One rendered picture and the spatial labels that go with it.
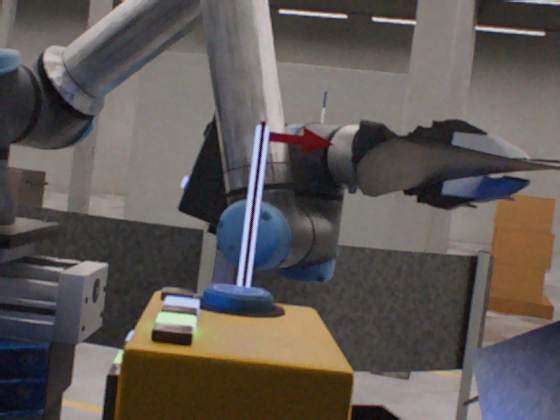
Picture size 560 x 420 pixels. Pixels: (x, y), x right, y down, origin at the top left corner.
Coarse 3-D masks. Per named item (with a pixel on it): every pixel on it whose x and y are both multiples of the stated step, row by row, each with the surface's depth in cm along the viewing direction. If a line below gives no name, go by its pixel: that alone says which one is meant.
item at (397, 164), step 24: (384, 144) 66; (408, 144) 65; (432, 144) 64; (360, 168) 76; (384, 168) 75; (408, 168) 75; (432, 168) 75; (456, 168) 75; (480, 168) 75; (504, 168) 75; (528, 168) 73; (552, 168) 67; (384, 192) 84
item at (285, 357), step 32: (224, 320) 43; (256, 320) 44; (288, 320) 45; (320, 320) 47; (128, 352) 35; (160, 352) 35; (192, 352) 35; (224, 352) 36; (256, 352) 36; (288, 352) 37; (320, 352) 38; (128, 384) 35; (160, 384) 35; (192, 384) 35; (224, 384) 35; (256, 384) 35; (288, 384) 35; (320, 384) 35; (352, 384) 35; (128, 416) 35; (160, 416) 35; (192, 416) 35; (224, 416) 35; (256, 416) 35; (288, 416) 35; (320, 416) 35
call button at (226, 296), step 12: (204, 288) 47; (216, 288) 47; (228, 288) 47; (240, 288) 48; (252, 288) 48; (204, 300) 47; (216, 300) 46; (228, 300) 45; (240, 300) 45; (252, 300) 46; (264, 300) 46
